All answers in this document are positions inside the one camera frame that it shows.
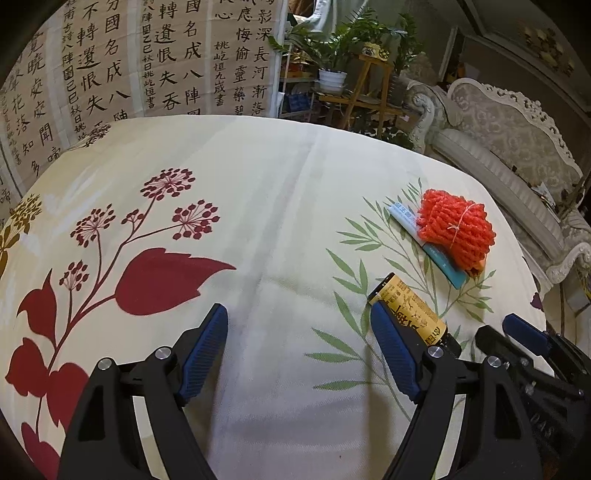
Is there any floral printed sheet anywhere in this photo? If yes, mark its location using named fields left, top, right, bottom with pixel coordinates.
left=0, top=113, right=555, bottom=480

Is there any blue packet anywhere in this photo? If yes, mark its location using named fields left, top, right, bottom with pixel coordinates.
left=387, top=200, right=482, bottom=291

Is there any ornate white sofa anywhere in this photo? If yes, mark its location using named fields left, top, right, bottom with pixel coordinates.
left=405, top=78, right=591, bottom=297

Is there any wooden plant stand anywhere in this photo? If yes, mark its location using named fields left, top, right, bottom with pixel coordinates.
left=318, top=52, right=403, bottom=136

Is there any red foam fruit net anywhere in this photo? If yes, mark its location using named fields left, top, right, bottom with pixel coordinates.
left=416, top=188, right=496, bottom=272

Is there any yellow label glass bottle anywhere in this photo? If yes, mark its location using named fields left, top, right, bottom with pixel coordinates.
left=367, top=272, right=462, bottom=359

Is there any calligraphy wall scroll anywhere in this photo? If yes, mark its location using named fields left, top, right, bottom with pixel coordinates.
left=46, top=0, right=136, bottom=145
left=133, top=0, right=214, bottom=120
left=0, top=48, right=71, bottom=223
left=207, top=0, right=283, bottom=121

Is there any metal shelf rack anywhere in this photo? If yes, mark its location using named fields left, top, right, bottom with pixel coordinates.
left=276, top=68, right=320, bottom=124

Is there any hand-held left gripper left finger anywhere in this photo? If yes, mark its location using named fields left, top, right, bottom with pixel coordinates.
left=58, top=303, right=229, bottom=480

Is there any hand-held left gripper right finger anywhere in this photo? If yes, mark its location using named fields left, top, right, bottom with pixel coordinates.
left=369, top=304, right=544, bottom=480

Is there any white plant pot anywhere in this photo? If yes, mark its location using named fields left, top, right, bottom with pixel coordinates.
left=318, top=69, right=348, bottom=93

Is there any green potted plant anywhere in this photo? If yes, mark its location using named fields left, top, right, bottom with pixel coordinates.
left=270, top=8, right=426, bottom=80

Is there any ceiling chandelier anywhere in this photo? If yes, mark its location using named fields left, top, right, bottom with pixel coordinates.
left=521, top=22, right=579, bottom=78

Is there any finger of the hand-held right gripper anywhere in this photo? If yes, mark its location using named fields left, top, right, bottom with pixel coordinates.
left=503, top=314, right=553, bottom=357
left=475, top=325, right=580, bottom=403

